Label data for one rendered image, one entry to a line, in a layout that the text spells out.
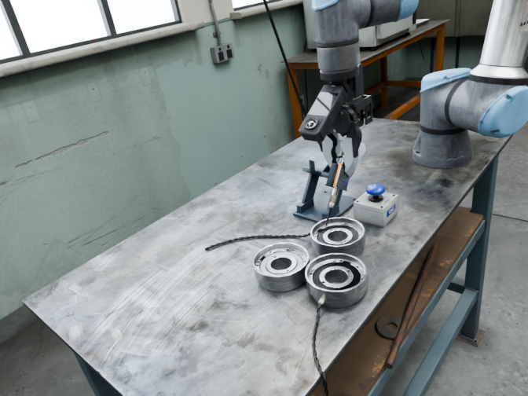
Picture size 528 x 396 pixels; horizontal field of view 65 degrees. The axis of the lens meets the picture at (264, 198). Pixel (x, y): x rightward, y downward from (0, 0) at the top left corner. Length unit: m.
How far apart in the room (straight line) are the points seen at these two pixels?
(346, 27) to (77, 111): 1.65
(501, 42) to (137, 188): 1.90
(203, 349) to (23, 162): 1.59
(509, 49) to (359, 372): 0.73
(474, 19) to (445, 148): 3.39
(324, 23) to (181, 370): 0.60
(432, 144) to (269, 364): 0.73
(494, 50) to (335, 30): 0.40
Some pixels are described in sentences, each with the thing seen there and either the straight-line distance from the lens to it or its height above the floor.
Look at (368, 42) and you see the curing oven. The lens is 2.95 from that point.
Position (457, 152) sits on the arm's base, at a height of 0.83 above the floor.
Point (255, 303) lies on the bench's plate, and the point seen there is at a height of 0.80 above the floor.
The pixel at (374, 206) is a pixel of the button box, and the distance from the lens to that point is 0.90.
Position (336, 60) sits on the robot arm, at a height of 1.15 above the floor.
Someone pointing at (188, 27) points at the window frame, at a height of 1.13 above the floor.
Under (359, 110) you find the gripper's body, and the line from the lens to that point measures 0.81.
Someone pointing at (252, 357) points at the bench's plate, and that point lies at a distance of 0.67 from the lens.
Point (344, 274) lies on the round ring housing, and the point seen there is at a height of 0.82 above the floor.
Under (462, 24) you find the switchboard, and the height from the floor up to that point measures 0.66.
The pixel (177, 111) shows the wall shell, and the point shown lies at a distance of 2.51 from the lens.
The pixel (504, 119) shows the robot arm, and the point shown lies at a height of 0.96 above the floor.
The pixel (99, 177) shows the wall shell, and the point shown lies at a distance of 2.29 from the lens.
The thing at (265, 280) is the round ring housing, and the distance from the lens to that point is 0.75.
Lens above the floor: 1.29
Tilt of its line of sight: 27 degrees down
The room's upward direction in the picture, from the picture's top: 10 degrees counter-clockwise
